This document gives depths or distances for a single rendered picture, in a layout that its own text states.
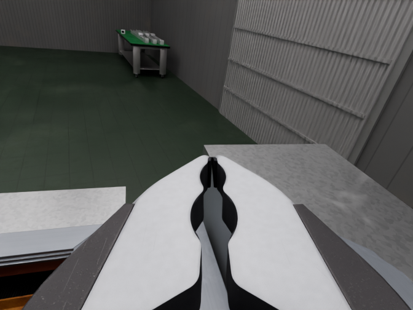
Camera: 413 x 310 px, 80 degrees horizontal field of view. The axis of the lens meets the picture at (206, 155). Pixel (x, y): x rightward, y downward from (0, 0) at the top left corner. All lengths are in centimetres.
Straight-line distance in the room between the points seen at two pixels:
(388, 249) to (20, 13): 862
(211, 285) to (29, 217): 74
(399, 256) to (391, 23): 199
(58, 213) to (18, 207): 16
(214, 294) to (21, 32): 841
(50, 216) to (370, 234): 110
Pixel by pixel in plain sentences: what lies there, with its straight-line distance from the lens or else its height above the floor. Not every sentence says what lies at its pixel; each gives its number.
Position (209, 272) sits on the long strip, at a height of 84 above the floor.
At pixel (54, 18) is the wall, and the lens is 862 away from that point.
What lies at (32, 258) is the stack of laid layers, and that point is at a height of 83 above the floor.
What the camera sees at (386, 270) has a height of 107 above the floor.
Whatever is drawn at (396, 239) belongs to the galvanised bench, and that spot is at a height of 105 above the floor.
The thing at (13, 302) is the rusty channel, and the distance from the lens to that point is 102.
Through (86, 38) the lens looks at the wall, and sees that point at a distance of 867.
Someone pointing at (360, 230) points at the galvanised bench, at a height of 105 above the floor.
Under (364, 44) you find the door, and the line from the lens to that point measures 262.
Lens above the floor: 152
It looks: 30 degrees down
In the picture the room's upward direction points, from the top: 9 degrees clockwise
